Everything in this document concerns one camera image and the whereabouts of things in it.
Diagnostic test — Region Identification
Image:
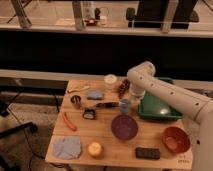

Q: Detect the orange hot dog sausage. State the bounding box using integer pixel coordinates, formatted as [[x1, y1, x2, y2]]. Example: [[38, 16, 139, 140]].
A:
[[62, 112, 77, 131]]

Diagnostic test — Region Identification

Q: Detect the black rectangular remote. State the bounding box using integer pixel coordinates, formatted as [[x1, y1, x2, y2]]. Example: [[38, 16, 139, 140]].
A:
[[135, 147, 160, 160]]

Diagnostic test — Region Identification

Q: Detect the blue sponge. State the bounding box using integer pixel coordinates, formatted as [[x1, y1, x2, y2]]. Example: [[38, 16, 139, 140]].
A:
[[87, 90, 104, 100]]

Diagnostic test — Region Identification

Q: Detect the black metal clip object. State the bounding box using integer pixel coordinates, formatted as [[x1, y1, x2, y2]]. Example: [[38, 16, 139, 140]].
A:
[[82, 108, 96, 120]]

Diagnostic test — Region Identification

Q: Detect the yellow apple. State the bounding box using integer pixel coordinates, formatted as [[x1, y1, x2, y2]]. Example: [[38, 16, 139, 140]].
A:
[[88, 142, 103, 157]]

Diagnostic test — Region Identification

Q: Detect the orange bowl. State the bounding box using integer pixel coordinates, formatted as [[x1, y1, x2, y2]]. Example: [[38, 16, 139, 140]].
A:
[[162, 126, 191, 154]]

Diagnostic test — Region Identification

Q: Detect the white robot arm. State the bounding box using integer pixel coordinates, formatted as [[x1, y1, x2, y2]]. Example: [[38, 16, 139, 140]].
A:
[[127, 61, 213, 171]]

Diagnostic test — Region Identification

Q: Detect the small metal cup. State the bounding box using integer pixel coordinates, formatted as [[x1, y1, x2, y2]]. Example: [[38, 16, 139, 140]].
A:
[[70, 95, 81, 109]]

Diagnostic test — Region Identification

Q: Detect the green plastic tray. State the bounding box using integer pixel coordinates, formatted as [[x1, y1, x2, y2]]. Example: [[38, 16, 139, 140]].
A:
[[137, 76, 184, 121]]

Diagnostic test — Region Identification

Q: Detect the metal fork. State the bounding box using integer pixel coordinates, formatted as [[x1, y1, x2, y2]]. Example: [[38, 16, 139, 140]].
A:
[[95, 102, 119, 109]]

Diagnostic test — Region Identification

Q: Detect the blue plastic cup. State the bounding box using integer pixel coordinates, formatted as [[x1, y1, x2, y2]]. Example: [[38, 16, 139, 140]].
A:
[[119, 99, 131, 114]]

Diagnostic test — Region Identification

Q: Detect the white plastic cup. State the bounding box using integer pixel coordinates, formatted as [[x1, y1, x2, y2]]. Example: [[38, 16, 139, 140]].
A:
[[104, 74, 117, 90]]

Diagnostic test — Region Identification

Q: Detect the banana toy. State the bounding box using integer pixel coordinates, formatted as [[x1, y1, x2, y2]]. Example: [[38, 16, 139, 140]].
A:
[[67, 84, 90, 94]]

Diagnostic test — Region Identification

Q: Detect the black office chair base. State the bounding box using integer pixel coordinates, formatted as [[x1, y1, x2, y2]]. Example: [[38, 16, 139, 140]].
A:
[[0, 99, 38, 171]]

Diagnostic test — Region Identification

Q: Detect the brown grape bunch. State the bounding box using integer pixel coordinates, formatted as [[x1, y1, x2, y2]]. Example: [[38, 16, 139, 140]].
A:
[[118, 79, 130, 98]]

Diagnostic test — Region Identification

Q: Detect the purple bowl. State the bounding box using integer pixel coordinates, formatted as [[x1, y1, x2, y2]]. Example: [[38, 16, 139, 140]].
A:
[[111, 114, 138, 140]]

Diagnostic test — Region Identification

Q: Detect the blue cloth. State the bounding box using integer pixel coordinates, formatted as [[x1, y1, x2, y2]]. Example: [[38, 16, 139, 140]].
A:
[[52, 136, 82, 160]]

